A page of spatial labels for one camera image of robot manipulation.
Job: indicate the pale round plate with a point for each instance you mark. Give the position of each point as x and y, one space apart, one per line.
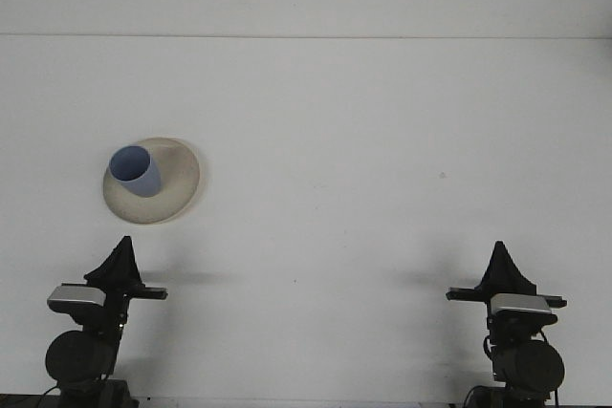
179 178

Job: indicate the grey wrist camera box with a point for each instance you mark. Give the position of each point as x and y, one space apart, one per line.
74 297
521 304

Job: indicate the pale blue cup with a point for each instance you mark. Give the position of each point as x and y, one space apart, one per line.
141 178

